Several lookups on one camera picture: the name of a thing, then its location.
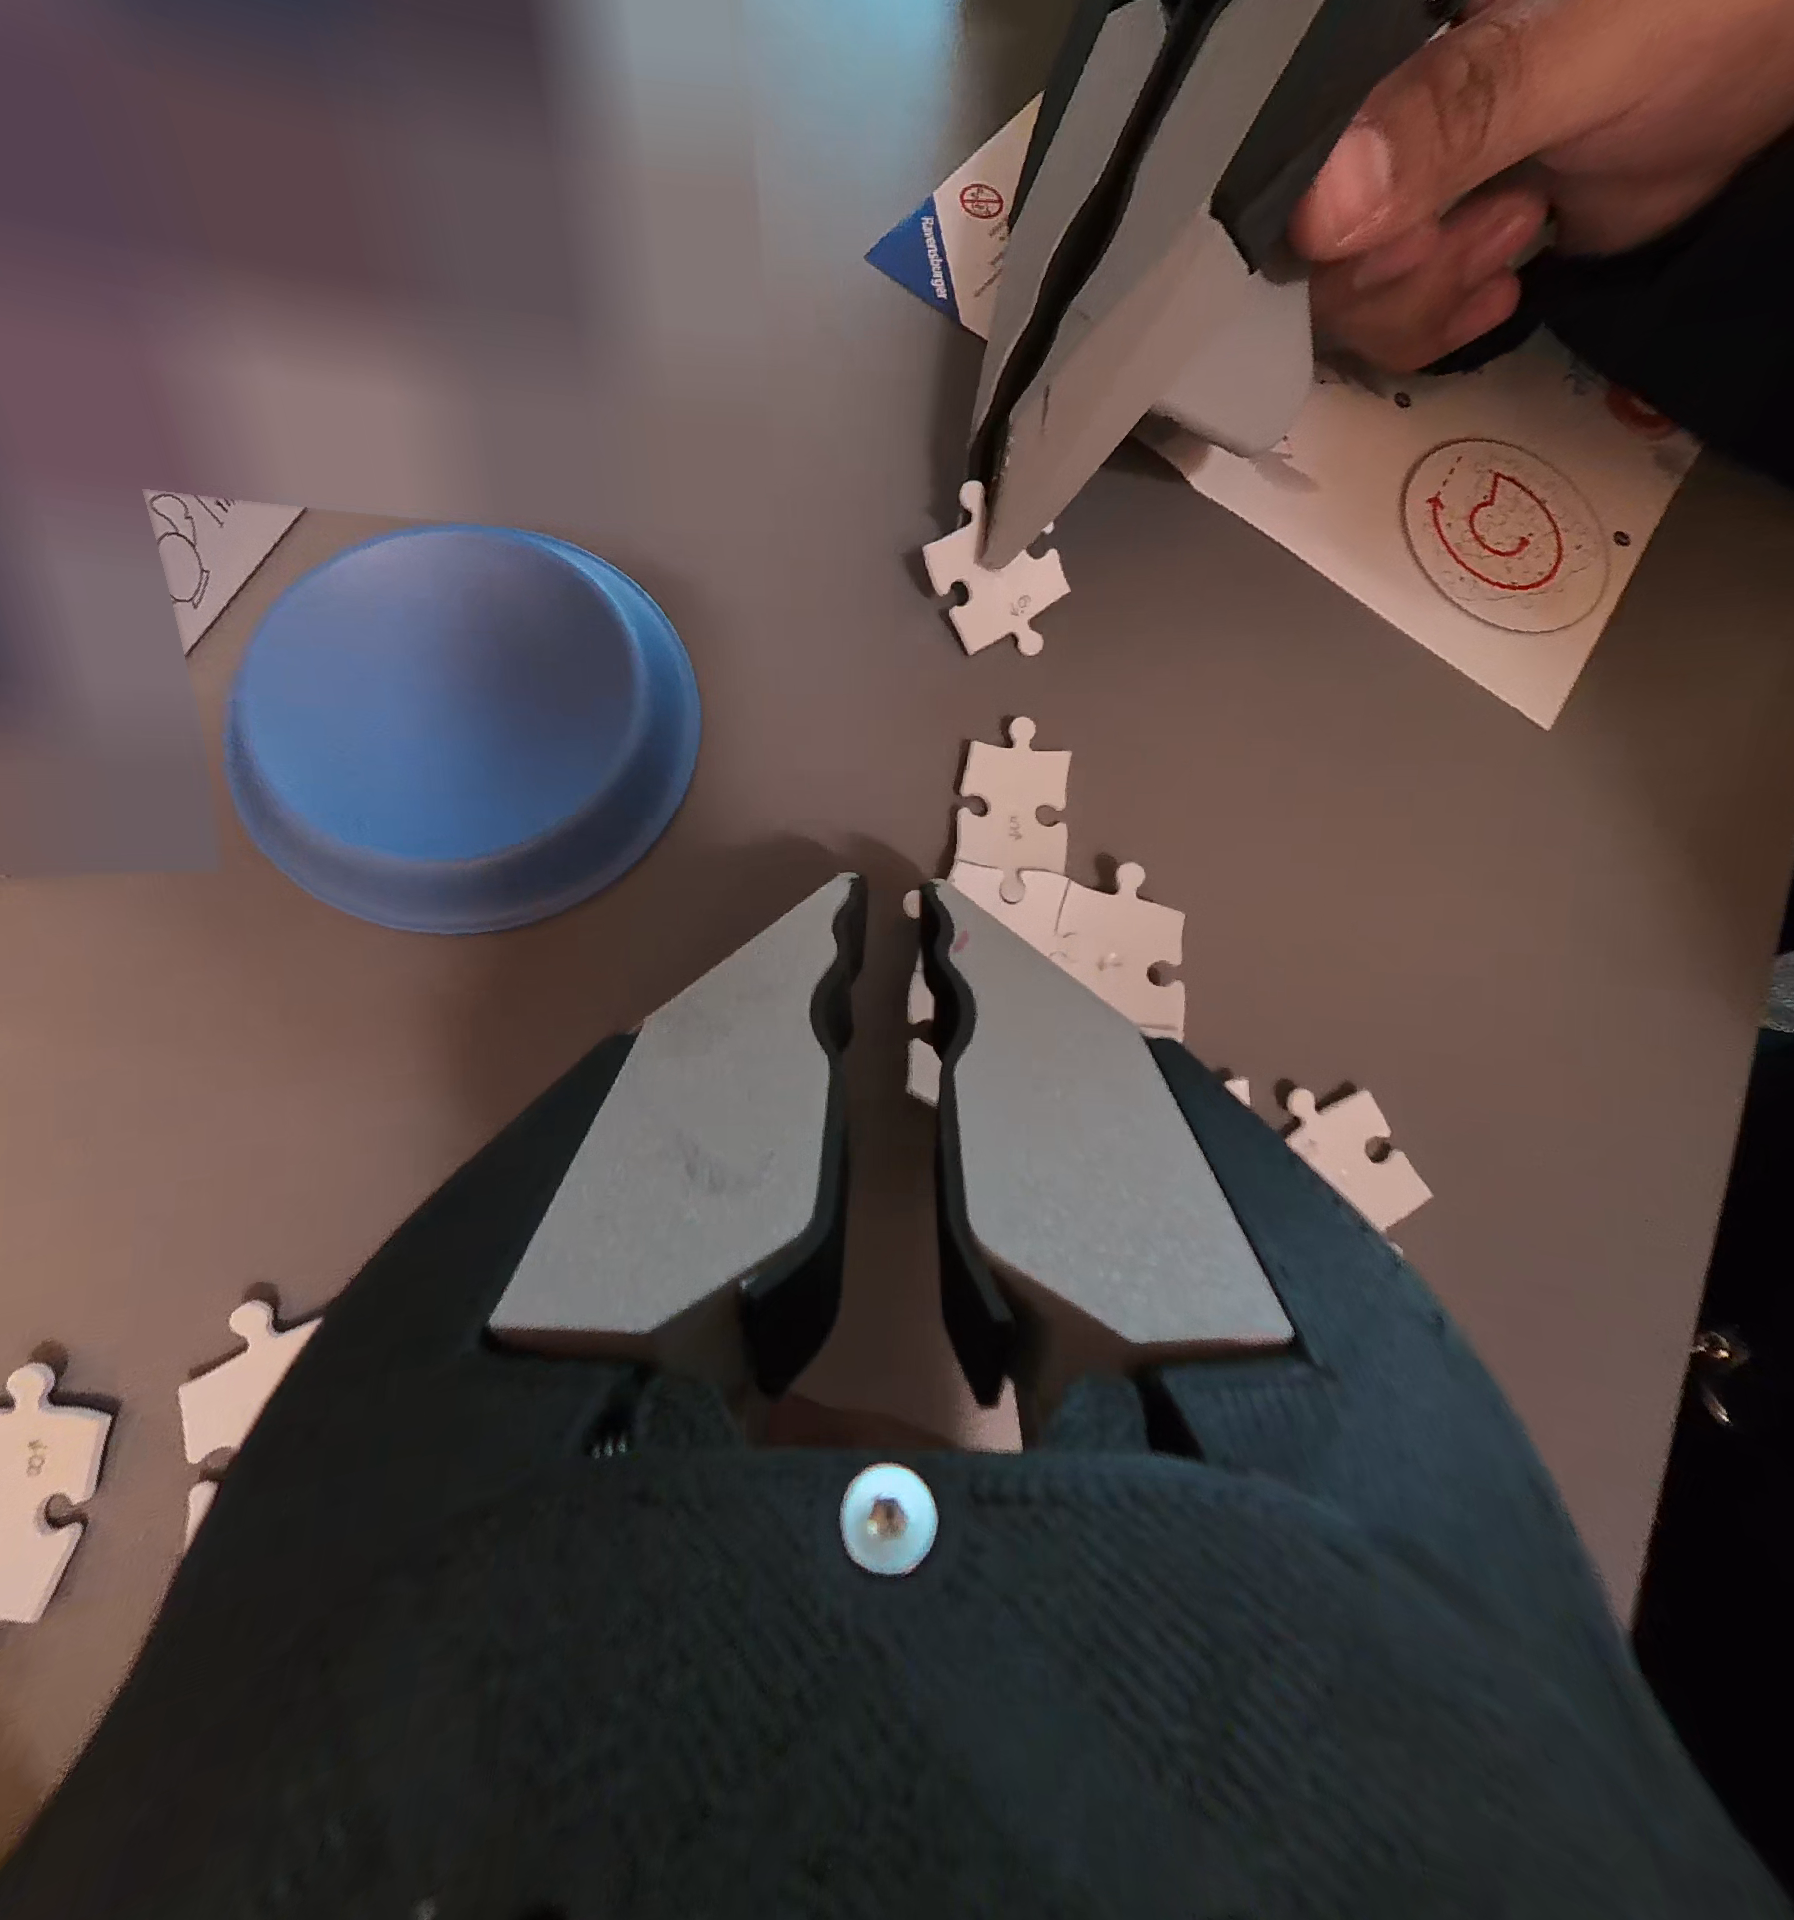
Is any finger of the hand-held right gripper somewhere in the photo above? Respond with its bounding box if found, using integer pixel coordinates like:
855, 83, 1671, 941
992, 0, 1329, 572
966, 0, 1193, 568

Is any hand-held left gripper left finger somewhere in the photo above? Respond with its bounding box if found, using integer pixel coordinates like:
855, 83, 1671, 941
487, 872, 869, 1397

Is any white puzzle piece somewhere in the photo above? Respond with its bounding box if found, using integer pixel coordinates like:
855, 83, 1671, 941
176, 1303, 327, 1555
924, 480, 1070, 658
0, 1362, 116, 1690

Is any person's right forearm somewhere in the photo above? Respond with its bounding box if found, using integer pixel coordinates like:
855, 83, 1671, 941
1529, 90, 1794, 520

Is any joined white puzzle strip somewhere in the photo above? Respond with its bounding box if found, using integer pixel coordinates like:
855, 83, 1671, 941
904, 716, 1434, 1238

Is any cartoon puzzle box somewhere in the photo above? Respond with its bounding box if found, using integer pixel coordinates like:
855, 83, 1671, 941
144, 492, 305, 658

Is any blue round stand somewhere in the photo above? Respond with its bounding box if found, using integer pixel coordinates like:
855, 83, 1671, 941
224, 521, 704, 936

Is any white instruction sheet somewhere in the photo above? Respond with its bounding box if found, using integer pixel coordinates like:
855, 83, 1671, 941
864, 90, 1700, 732

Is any person's right hand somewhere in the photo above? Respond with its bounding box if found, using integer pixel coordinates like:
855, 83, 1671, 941
1291, 0, 1794, 376

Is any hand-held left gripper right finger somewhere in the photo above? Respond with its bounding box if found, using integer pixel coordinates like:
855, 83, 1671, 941
916, 882, 1297, 1407

